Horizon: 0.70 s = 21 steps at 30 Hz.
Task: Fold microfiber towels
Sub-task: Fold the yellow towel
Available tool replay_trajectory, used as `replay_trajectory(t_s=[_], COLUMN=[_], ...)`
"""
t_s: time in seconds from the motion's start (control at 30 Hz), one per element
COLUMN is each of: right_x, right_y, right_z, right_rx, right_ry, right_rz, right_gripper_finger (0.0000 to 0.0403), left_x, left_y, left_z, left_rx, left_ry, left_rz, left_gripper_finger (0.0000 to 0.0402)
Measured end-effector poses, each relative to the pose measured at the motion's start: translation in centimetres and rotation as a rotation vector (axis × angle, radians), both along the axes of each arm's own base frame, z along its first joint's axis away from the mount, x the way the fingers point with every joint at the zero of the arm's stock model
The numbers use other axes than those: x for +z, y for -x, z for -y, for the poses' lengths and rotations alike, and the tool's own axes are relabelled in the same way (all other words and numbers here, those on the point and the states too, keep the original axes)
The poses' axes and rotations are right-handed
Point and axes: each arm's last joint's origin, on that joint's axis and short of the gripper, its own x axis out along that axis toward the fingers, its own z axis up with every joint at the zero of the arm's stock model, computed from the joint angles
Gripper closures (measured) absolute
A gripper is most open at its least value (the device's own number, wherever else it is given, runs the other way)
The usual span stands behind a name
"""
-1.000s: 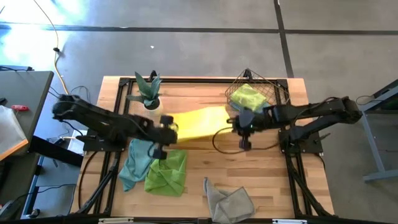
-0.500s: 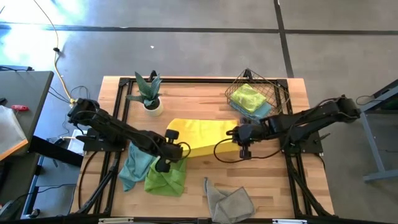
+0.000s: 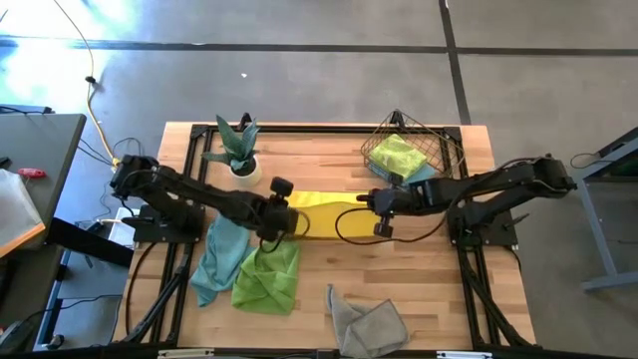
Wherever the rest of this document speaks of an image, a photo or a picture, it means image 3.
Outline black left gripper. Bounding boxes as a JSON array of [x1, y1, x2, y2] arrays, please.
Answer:
[[256, 177, 306, 243]]

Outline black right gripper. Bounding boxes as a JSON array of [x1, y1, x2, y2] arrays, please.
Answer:
[[356, 184, 418, 239]]

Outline yellow microfiber towel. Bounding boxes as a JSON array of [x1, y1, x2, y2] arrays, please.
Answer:
[[287, 190, 381, 240]]

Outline lime yellow-green microfiber towel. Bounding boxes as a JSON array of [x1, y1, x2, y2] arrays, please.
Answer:
[[367, 133, 429, 181]]

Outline light blue microfiber towel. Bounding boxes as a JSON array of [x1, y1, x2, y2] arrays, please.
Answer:
[[371, 162, 439, 189]]

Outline green microfiber towel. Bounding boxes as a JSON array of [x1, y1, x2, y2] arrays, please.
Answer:
[[230, 240, 302, 316]]

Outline teal microfiber towel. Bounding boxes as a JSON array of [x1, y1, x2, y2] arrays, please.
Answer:
[[189, 213, 255, 308]]

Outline grey microfiber towel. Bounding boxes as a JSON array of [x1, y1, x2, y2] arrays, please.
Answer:
[[326, 283, 411, 359]]

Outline potted succulent in white pot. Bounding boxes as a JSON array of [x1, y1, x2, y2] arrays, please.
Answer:
[[200, 113, 264, 188]]

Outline white plastic box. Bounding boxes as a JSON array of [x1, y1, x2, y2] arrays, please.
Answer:
[[107, 206, 139, 250]]

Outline yellow power plug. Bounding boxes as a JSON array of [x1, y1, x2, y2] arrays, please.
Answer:
[[110, 156, 132, 179]]

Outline black angled bar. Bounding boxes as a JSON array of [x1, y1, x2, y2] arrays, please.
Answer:
[[44, 216, 136, 269]]

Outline grey desk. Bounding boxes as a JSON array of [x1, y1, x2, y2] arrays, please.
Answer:
[[0, 113, 89, 260]]

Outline translucent plastic bag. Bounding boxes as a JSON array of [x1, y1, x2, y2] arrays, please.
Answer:
[[0, 168, 47, 250]]

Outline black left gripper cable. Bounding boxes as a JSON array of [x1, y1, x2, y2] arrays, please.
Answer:
[[257, 211, 312, 254]]

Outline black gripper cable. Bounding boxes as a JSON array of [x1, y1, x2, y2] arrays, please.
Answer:
[[257, 211, 312, 254], [334, 206, 450, 246]]

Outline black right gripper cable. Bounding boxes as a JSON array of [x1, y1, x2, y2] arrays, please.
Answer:
[[334, 206, 450, 246]]

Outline black aluminium rig frame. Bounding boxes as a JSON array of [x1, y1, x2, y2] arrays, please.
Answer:
[[115, 112, 538, 359]]

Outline wire mesh basket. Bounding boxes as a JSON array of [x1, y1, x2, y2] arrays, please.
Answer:
[[359, 109, 468, 193]]

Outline white frame bracket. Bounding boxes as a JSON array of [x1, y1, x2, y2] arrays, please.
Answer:
[[436, 350, 494, 359], [157, 348, 216, 359]]

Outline grey metal table frame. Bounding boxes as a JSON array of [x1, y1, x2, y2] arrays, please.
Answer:
[[549, 127, 638, 293]]

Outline yellow floor cable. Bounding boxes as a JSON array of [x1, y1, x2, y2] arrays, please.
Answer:
[[52, 0, 132, 176]]

